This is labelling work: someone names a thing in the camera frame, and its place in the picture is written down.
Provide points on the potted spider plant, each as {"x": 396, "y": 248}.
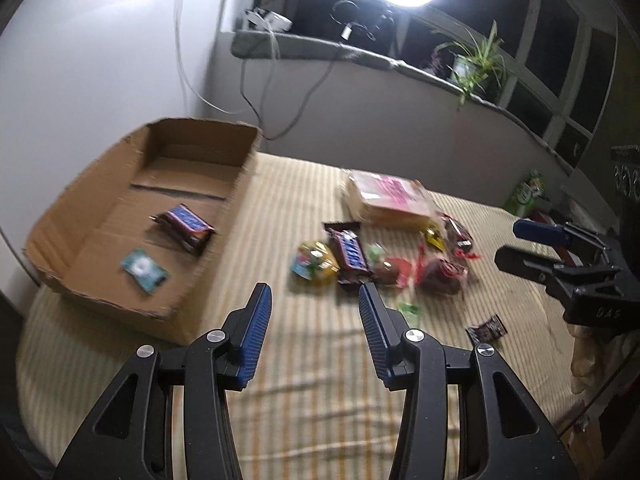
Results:
{"x": 478, "y": 68}

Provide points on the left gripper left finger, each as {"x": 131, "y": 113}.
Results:
{"x": 127, "y": 434}

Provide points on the white plug connector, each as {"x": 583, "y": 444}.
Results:
{"x": 346, "y": 32}

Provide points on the red-wrapped dark candy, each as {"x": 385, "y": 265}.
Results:
{"x": 437, "y": 275}
{"x": 460, "y": 242}

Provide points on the small black candy packet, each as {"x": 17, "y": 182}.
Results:
{"x": 487, "y": 332}

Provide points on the green snack packet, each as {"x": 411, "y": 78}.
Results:
{"x": 144, "y": 270}

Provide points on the packaged sliced bread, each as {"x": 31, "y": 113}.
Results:
{"x": 388, "y": 201}

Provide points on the brown cardboard box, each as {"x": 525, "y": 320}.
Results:
{"x": 78, "y": 244}

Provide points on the green box on floor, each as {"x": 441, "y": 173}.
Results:
{"x": 523, "y": 197}

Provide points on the Snickers bar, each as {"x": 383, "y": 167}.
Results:
{"x": 344, "y": 242}
{"x": 186, "y": 227}

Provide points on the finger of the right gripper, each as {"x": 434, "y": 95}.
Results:
{"x": 561, "y": 281}
{"x": 545, "y": 232}

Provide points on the yellow candy packet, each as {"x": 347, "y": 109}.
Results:
{"x": 434, "y": 239}

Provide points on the small green candy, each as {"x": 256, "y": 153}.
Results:
{"x": 411, "y": 313}

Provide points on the yellow toy egg snack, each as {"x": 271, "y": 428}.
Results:
{"x": 315, "y": 263}

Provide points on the white power adapter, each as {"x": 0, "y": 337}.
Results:
{"x": 264, "y": 20}

